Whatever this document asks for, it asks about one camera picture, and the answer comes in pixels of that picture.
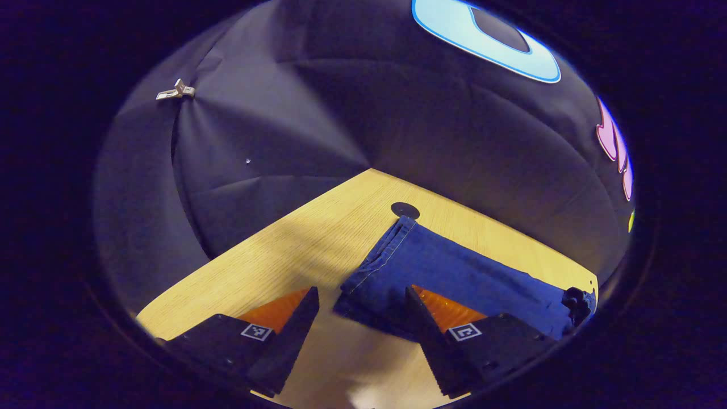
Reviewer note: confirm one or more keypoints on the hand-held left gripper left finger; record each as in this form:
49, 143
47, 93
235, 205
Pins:
289, 346

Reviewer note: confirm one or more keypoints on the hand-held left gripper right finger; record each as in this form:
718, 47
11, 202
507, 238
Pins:
431, 346

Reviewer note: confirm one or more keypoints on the blue jeans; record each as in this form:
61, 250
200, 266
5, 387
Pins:
454, 267

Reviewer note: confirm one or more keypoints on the black backdrop cloth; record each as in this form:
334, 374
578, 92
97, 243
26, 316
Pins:
341, 113

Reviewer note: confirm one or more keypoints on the silver backdrop clip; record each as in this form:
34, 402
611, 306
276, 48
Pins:
177, 91

